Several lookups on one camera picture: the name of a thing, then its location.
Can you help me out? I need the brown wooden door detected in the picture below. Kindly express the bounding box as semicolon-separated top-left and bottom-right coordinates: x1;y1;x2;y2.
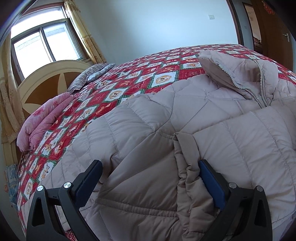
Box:
251;1;293;70

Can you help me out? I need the cream and brown headboard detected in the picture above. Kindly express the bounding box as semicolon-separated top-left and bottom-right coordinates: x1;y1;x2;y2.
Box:
2;60;93;165

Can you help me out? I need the left yellow curtain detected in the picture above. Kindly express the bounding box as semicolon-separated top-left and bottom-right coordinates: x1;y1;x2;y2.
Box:
1;35;25;143

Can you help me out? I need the folded pink quilt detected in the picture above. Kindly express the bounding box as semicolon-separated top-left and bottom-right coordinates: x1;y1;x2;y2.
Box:
16;92;74;152

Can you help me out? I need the red double happiness decoration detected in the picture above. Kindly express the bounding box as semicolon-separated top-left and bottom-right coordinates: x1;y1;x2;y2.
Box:
261;0;275;15

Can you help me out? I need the grey striped pillow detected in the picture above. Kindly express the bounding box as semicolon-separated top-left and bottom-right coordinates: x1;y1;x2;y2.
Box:
67;63;115;93

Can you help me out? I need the yellow curtain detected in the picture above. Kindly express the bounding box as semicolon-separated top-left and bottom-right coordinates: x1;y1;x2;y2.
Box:
1;35;25;143
64;0;107;64

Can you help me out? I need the red patchwork cartoon bedspread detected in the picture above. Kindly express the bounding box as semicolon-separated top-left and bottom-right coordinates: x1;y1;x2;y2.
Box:
17;45;295;230

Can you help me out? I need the blue white printed cloth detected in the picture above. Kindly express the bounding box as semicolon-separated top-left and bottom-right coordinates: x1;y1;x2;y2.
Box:
4;164;19;210

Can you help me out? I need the beige quilted puffer jacket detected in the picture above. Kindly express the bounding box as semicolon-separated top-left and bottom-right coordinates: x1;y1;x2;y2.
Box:
21;49;296;241

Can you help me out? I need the right yellow curtain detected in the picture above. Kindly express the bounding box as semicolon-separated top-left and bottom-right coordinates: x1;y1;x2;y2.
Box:
64;0;107;64

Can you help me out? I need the window with dark frame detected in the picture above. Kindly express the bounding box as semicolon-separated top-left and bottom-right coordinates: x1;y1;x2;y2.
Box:
11;3;88;81

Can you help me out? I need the silver door handle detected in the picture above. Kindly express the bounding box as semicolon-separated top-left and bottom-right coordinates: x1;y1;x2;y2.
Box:
283;33;290;42

